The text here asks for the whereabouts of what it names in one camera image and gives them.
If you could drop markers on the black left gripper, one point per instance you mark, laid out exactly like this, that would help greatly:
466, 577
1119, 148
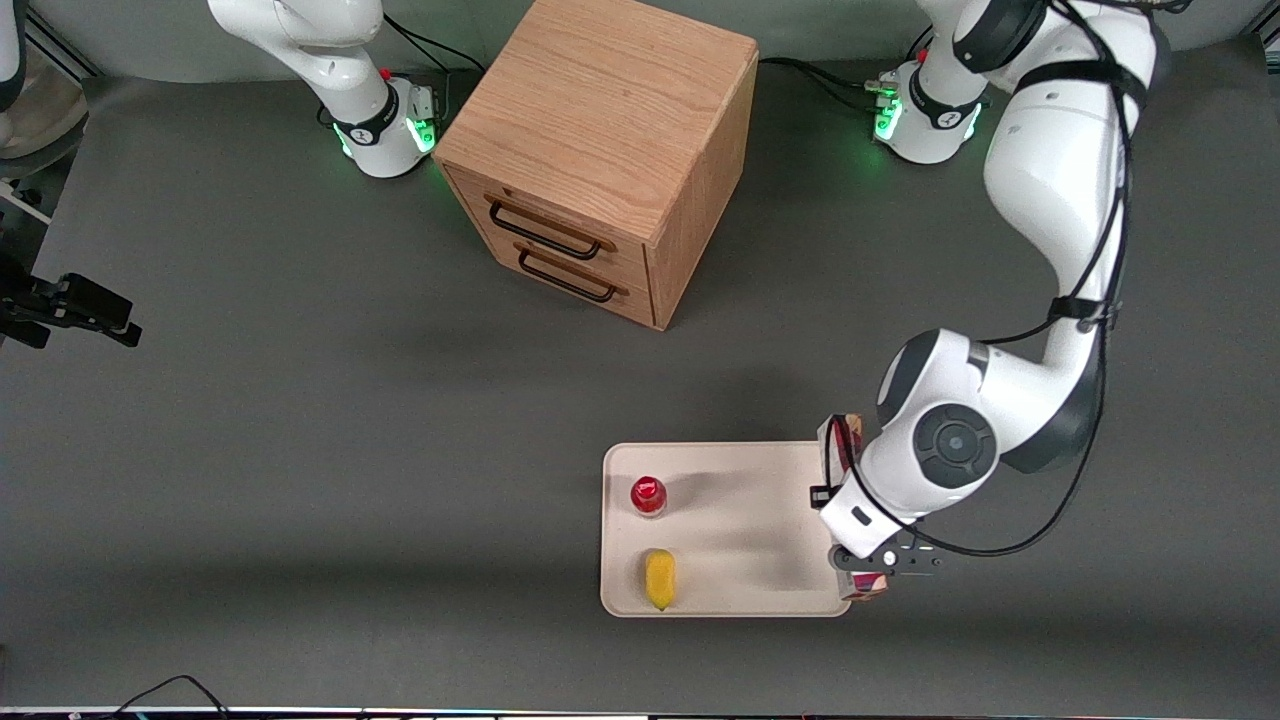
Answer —
817, 497

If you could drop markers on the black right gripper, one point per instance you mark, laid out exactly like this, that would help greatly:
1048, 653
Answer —
52, 301

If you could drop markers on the red cookie box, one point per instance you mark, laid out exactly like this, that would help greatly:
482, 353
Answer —
840, 445

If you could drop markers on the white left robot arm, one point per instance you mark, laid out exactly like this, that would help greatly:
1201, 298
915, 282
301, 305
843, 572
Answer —
1050, 200

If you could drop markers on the beige plastic tray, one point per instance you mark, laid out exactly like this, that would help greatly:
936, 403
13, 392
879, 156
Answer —
740, 530

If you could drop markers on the red capped small bottle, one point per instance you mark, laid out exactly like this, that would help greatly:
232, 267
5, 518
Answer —
648, 495

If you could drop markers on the yellow lemon-shaped bottle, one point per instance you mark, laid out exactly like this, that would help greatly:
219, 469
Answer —
659, 578

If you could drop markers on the beige round object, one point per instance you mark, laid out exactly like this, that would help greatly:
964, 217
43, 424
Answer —
40, 110

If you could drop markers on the wooden drawer front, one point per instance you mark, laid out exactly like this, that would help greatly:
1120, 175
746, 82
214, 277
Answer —
560, 215
610, 300

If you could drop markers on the wooden drawer cabinet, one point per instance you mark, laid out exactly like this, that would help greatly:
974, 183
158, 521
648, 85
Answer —
600, 110

